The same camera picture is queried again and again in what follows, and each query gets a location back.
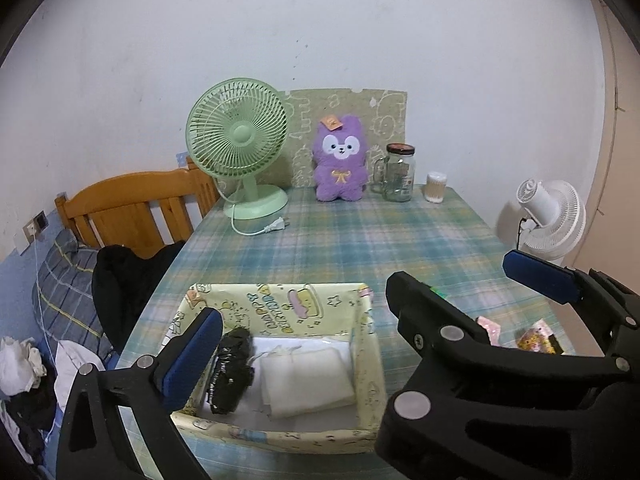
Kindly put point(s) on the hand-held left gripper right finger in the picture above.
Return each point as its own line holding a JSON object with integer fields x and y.
{"x": 540, "y": 277}

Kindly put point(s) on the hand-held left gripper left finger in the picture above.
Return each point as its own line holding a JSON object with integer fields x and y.
{"x": 192, "y": 357}

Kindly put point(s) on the black packet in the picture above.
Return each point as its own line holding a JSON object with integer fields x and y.
{"x": 232, "y": 365}

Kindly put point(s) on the yellow snack packet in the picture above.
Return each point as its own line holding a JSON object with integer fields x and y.
{"x": 537, "y": 339}

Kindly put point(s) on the pink packet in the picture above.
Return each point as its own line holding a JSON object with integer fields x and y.
{"x": 489, "y": 329}

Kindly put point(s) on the yellow printed box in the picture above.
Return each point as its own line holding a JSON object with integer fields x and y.
{"x": 280, "y": 305}

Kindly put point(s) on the white cloth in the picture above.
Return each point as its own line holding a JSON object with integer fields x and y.
{"x": 305, "y": 375}
{"x": 17, "y": 365}

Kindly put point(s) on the white standing fan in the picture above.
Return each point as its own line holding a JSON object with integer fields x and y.
{"x": 555, "y": 220}

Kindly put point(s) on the black garment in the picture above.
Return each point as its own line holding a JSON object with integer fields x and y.
{"x": 125, "y": 285}

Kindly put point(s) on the white garment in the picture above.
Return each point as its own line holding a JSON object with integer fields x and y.
{"x": 75, "y": 360}

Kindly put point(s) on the cotton swab container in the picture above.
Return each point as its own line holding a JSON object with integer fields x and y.
{"x": 435, "y": 187}

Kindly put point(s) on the blue plaid pillow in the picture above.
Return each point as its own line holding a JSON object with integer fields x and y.
{"x": 70, "y": 285}

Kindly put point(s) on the beige door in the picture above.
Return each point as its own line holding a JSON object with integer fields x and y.
{"x": 617, "y": 135}

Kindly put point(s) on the plaid tablecloth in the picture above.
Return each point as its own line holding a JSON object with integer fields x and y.
{"x": 325, "y": 250}

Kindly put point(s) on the glass jar mug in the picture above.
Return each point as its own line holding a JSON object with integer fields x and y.
{"x": 400, "y": 175}

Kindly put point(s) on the crumpled white cloth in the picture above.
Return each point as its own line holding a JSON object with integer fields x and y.
{"x": 17, "y": 365}

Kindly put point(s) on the dark clothes pile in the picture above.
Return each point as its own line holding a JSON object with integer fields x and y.
{"x": 27, "y": 420}

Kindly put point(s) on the purple plush toy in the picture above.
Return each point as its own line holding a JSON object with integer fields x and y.
{"x": 341, "y": 175}

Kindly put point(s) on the green desk fan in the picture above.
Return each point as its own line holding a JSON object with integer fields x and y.
{"x": 240, "y": 135}

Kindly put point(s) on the wall socket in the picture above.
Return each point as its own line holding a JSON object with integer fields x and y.
{"x": 40, "y": 222}

